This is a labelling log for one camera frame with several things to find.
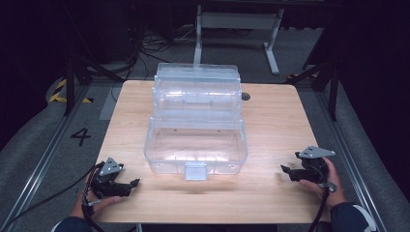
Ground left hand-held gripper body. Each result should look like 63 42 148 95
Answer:
90 157 133 199

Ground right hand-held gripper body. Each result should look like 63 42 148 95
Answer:
294 145 337 185

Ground person's left hand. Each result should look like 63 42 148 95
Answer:
71 182 126 220

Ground metal floor rail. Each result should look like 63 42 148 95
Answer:
0 84 93 230
313 90 390 232

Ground person's right hand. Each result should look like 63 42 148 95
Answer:
299 157 348 209

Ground white metal stand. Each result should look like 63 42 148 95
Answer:
192 4 285 76

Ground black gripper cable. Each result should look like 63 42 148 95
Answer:
0 161 105 232
307 160 337 232

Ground black tripod stand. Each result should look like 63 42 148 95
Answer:
286 59 341 123
62 52 126 117

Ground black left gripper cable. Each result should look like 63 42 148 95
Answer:
0 161 105 232

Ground black floor cables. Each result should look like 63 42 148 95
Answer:
110 22 198 81

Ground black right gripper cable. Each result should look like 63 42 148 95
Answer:
307 160 337 232

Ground yellow black floor tape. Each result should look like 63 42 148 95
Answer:
47 78 95 104

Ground clear plastic storage box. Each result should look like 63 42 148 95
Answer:
143 62 249 182

